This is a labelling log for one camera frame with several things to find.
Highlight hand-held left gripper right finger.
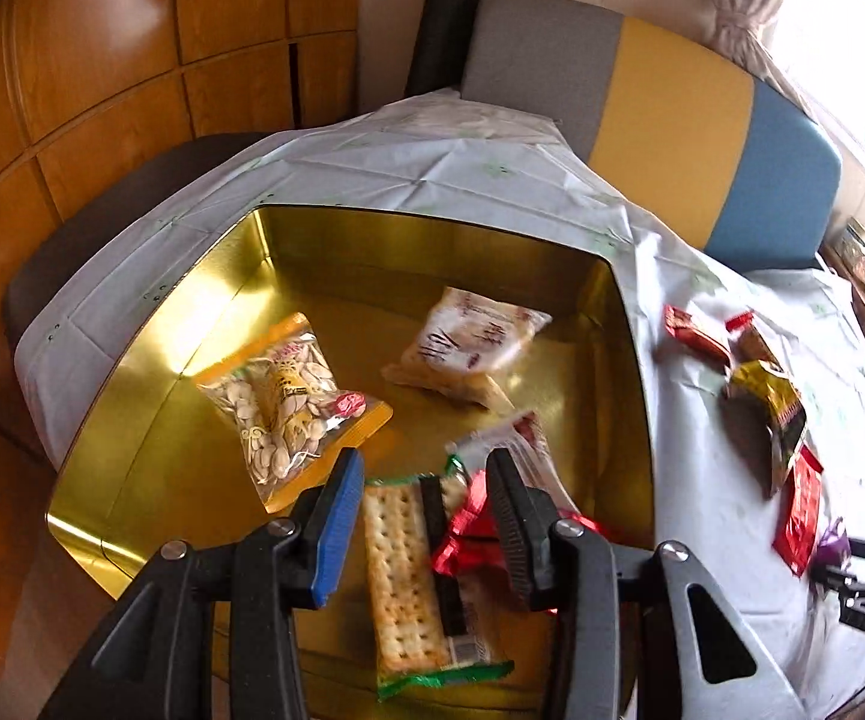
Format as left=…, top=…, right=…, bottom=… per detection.
left=484, top=448, right=809, bottom=720

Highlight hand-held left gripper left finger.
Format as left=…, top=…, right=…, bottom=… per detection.
left=34, top=447, right=366, bottom=720

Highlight red foil snack packet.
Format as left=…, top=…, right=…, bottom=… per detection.
left=432, top=465, right=617, bottom=597

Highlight purple snack packet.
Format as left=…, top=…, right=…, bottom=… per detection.
left=813, top=517, right=852, bottom=572

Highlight clear cracker packet green ends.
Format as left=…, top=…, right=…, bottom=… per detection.
left=361, top=474, right=516, bottom=700

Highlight white snack packet red label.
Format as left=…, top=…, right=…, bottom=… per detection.
left=445, top=411, right=579, bottom=522

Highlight yellow clear seed packet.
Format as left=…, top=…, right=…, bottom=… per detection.
left=196, top=313, right=394, bottom=515

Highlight dark gold snack packet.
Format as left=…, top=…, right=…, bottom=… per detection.
left=723, top=360, right=810, bottom=502

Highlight orange sesame cake packet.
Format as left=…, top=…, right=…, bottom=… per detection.
left=381, top=286, right=553, bottom=411

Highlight maroon box gold inside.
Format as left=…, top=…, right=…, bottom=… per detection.
left=46, top=204, right=657, bottom=713

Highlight long brown biscuit packet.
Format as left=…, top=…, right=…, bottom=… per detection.
left=725, top=310, right=782, bottom=368

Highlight red gold snack packet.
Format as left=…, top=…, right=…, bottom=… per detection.
left=662, top=304, right=734, bottom=361

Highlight white tablecloth green clouds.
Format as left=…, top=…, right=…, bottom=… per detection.
left=16, top=86, right=865, bottom=720

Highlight dark brown seat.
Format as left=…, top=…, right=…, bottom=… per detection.
left=3, top=131, right=276, bottom=346

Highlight grey yellow blue upholstered backrest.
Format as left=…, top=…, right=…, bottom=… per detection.
left=460, top=0, right=845, bottom=271

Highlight black cylinder roll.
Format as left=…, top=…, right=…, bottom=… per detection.
left=406, top=0, right=493, bottom=98

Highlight wooden wardrobe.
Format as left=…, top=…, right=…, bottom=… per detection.
left=0, top=0, right=362, bottom=683

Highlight tied beige curtain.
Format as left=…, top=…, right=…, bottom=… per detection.
left=702, top=0, right=816, bottom=106

